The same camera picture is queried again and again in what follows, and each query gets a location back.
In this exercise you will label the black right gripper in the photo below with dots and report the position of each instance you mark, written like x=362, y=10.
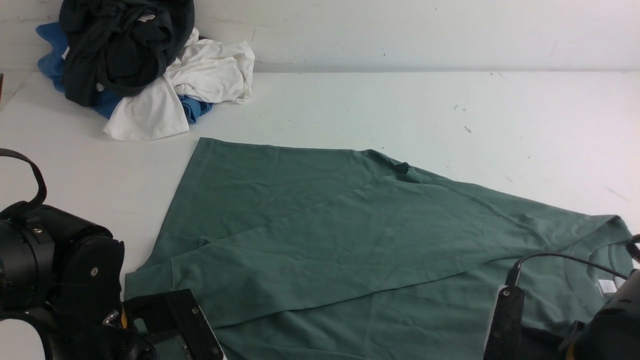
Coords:
x=613, y=334

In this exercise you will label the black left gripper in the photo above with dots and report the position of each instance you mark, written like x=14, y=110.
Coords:
x=75, y=337

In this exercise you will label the green long-sleeved shirt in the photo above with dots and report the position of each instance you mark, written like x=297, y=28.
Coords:
x=327, y=254

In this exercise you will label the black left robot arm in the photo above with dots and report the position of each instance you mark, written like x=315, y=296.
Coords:
x=62, y=275

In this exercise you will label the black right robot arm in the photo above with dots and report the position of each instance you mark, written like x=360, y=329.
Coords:
x=626, y=298

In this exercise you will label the blue crumpled garment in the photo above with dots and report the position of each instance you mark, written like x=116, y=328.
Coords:
x=52, y=66

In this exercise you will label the white crumpled garment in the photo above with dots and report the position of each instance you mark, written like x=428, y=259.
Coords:
x=205, y=72

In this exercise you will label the black crumpled garment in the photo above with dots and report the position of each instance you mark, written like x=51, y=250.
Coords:
x=121, y=45

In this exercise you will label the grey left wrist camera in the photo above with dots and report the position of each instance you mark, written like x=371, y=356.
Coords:
x=175, y=325

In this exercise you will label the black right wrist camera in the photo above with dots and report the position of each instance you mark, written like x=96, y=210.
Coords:
x=504, y=332

